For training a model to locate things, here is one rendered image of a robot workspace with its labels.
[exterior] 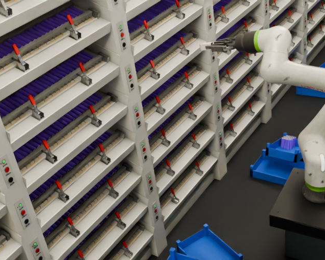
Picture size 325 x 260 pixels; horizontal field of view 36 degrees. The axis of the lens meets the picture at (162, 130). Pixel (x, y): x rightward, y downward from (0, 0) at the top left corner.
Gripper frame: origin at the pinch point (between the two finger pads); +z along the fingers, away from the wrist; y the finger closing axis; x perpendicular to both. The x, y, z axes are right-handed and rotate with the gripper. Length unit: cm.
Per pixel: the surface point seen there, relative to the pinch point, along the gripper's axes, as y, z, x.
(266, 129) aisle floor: 94, 37, -100
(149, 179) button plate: -35, 30, -52
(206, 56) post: 30.3, 23.4, -17.1
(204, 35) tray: 30.0, 20.7, -5.1
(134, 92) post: -33.6, 19.9, -5.5
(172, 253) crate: -69, -4, -61
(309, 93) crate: 148, 25, -100
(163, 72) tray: -8.5, 22.1, -7.8
